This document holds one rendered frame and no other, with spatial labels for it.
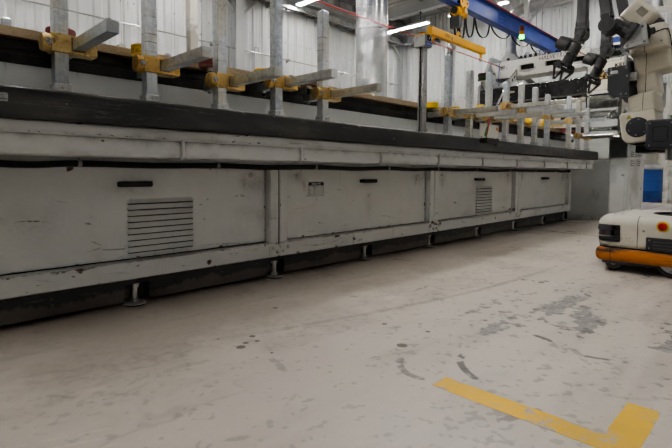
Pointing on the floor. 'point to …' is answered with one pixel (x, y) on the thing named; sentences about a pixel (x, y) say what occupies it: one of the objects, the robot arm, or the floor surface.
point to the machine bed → (227, 202)
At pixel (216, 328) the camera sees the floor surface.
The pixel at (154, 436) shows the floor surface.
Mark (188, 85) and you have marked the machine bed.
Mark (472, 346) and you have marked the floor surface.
